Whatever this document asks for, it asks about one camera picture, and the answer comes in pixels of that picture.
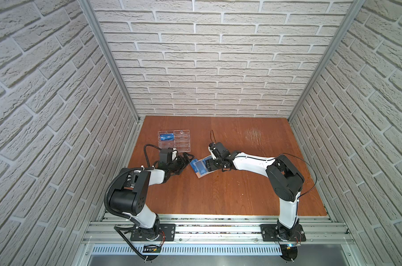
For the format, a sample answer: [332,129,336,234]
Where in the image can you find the blue credit card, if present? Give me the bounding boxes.
[190,158,209,178]

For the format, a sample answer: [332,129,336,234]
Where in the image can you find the tan leather card holder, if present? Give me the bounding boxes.
[190,155,213,178]

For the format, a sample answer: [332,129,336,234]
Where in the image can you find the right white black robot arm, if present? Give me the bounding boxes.
[205,152,305,237]

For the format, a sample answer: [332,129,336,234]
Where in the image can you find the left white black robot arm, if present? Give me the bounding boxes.
[103,148,195,234]

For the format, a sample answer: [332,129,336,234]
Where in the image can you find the clear plastic organizer box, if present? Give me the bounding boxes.
[158,130,191,153]

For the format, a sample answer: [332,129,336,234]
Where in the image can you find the blue item in box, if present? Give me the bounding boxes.
[160,133,174,141]

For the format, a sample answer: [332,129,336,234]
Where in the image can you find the perforated metal vent strip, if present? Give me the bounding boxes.
[92,244,282,256]

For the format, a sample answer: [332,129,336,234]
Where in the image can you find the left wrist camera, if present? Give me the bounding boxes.
[159,148,178,164]

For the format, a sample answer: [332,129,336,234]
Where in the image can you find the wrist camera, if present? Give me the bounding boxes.
[159,148,178,164]
[208,143,231,160]

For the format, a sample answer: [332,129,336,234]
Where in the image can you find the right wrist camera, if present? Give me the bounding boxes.
[208,143,231,160]

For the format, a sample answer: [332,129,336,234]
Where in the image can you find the right thin black cable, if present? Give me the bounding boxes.
[244,152,317,197]

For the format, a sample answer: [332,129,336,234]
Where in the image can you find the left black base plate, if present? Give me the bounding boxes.
[130,223,176,242]

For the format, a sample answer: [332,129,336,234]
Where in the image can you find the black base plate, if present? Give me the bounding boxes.
[130,223,176,242]
[260,223,306,243]

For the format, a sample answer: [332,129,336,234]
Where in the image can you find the left black corrugated cable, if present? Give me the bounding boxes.
[103,143,162,262]

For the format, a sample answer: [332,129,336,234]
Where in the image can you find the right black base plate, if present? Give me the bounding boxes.
[260,223,306,243]

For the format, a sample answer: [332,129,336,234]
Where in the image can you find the aluminium rail frame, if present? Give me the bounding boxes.
[72,212,365,266]

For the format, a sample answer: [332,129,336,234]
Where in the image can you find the left corner aluminium post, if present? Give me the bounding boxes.
[80,0,141,123]

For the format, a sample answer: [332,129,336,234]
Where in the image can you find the corner aluminium post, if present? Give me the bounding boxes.
[287,0,366,122]
[80,0,141,123]

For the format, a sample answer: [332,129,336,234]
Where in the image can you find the right corner aluminium post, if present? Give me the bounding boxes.
[287,0,366,122]

